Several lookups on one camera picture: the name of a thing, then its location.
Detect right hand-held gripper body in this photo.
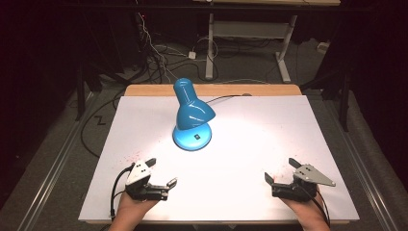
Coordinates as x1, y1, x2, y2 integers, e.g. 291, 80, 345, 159
271, 164, 337, 203

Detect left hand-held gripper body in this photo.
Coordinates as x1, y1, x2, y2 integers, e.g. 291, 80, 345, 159
124, 160, 169, 202

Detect blue desk lamp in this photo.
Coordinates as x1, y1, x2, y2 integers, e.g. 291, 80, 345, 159
171, 77, 217, 152

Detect person's right hand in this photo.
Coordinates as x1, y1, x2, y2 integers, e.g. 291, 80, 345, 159
281, 194, 325, 222

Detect person's left hand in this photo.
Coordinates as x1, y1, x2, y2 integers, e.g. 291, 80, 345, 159
116, 192, 160, 219

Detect white table cover sheet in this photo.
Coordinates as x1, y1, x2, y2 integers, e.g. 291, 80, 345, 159
78, 94, 360, 223

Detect black metal stand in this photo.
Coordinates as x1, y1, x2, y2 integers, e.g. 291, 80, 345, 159
301, 71, 351, 133
74, 62, 104, 122

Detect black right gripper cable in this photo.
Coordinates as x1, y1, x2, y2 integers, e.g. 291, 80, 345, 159
312, 188, 332, 228

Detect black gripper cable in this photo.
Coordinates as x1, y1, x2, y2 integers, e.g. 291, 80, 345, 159
110, 164, 135, 219
312, 188, 332, 228

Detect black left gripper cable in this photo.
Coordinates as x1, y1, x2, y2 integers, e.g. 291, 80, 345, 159
110, 164, 135, 219

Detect aluminium floor rail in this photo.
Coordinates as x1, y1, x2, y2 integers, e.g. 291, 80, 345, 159
15, 91, 98, 231
331, 95, 403, 231

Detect black floor cable loop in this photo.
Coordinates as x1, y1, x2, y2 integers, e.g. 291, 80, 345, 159
79, 91, 126, 159

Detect black lamp cable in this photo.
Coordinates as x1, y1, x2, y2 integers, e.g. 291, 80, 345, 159
205, 93, 253, 105

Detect tangle of floor cables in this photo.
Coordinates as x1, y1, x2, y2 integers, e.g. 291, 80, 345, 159
134, 12, 208, 85

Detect white metal desk frame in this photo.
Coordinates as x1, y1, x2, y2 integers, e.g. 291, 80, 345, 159
204, 12, 298, 84

